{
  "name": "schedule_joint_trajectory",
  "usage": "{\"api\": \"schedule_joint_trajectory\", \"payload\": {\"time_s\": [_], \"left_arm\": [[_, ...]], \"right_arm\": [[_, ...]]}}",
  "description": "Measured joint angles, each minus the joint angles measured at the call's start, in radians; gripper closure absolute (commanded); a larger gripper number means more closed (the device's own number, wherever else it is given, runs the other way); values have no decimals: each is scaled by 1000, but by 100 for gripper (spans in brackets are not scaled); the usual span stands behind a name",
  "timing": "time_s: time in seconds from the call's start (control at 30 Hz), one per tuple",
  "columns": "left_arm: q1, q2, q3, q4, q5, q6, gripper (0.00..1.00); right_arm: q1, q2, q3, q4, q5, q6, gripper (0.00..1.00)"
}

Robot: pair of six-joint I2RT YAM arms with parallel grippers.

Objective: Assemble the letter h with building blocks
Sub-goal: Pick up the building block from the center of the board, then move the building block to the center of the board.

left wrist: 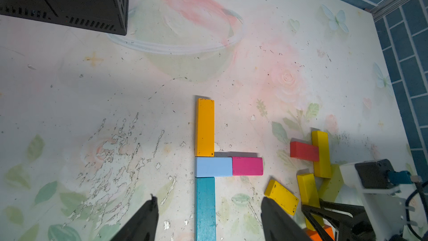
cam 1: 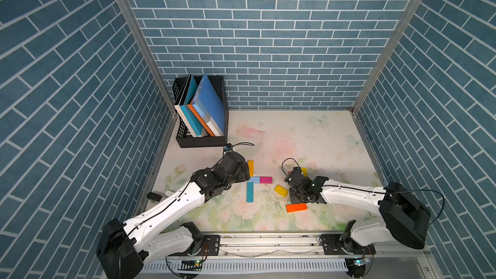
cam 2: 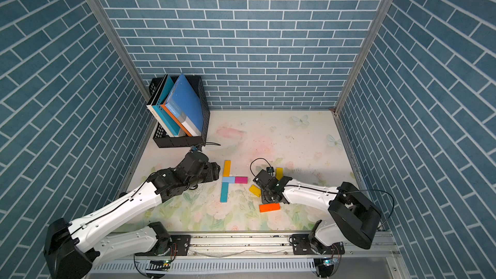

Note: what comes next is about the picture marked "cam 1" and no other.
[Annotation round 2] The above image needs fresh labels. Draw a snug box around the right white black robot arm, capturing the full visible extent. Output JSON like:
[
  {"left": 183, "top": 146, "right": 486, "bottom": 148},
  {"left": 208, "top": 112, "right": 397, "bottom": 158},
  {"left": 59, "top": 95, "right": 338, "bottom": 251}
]
[{"left": 284, "top": 167, "right": 431, "bottom": 254}]

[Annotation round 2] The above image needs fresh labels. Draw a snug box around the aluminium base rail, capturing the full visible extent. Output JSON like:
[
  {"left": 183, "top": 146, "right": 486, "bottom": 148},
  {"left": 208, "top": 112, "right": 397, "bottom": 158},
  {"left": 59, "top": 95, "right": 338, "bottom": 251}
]
[{"left": 112, "top": 230, "right": 431, "bottom": 260}]

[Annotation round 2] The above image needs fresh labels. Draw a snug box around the blue book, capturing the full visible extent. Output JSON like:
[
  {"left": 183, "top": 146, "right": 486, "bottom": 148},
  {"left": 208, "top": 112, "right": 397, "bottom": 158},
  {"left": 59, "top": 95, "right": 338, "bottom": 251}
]
[{"left": 192, "top": 75, "right": 226, "bottom": 137}]

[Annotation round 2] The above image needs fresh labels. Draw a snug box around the orange block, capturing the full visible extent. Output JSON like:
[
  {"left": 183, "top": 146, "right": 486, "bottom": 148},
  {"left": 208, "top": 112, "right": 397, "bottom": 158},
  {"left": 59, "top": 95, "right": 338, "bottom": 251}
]
[{"left": 286, "top": 203, "right": 308, "bottom": 213}]

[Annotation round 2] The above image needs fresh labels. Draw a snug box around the teal long block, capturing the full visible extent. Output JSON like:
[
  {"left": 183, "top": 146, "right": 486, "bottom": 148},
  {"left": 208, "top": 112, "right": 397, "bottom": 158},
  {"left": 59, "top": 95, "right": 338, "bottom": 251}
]
[{"left": 246, "top": 182, "right": 254, "bottom": 203}]

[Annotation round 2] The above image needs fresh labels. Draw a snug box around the orange-yellow long block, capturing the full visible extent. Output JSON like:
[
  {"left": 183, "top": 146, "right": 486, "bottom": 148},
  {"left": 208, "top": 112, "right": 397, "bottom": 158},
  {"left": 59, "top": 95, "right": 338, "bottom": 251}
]
[{"left": 247, "top": 160, "right": 254, "bottom": 178}]

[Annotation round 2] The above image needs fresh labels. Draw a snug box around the black mesh book basket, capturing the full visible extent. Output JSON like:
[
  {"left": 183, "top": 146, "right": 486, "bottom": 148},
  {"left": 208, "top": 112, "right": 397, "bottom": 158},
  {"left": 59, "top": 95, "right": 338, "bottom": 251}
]
[{"left": 173, "top": 74, "right": 229, "bottom": 148}]

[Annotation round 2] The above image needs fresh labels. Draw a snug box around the small yellow block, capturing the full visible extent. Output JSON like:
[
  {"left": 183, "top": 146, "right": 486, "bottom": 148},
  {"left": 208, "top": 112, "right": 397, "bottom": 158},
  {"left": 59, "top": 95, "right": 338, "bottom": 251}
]
[{"left": 274, "top": 185, "right": 289, "bottom": 197}]

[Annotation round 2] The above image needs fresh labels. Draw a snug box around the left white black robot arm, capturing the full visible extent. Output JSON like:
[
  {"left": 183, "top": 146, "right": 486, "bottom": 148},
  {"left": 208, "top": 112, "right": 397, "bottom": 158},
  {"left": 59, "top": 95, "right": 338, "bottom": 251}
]
[{"left": 96, "top": 151, "right": 250, "bottom": 278}]

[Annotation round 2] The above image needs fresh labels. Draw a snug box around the white ribbed cable duct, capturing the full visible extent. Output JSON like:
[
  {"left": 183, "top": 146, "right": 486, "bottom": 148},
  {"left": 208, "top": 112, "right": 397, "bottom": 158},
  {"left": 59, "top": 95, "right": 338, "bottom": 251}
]
[{"left": 170, "top": 258, "right": 349, "bottom": 275}]

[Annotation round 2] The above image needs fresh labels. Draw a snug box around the orange spine book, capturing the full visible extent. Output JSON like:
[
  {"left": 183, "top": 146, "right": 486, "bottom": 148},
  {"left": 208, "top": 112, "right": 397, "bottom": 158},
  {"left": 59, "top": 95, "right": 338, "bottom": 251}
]
[{"left": 187, "top": 103, "right": 214, "bottom": 137}]

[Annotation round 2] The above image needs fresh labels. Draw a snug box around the white black book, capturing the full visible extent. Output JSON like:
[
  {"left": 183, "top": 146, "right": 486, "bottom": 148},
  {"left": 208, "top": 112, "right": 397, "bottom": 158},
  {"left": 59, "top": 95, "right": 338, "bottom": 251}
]
[{"left": 174, "top": 75, "right": 195, "bottom": 137}]

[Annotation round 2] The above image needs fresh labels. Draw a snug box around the teal book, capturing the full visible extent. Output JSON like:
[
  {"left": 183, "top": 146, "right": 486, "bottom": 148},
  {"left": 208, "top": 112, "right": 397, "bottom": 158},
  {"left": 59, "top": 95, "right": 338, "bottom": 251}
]
[{"left": 176, "top": 75, "right": 206, "bottom": 138}]

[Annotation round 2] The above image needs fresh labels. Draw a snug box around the magenta block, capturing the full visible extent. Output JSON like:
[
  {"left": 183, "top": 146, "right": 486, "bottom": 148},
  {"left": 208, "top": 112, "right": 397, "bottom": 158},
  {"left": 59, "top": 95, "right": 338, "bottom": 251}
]
[{"left": 259, "top": 176, "right": 273, "bottom": 184}]

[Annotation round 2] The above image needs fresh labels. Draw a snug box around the light blue block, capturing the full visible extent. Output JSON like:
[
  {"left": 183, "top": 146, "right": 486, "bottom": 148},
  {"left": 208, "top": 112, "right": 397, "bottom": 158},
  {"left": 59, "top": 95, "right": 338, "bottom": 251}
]
[{"left": 248, "top": 176, "right": 260, "bottom": 183}]

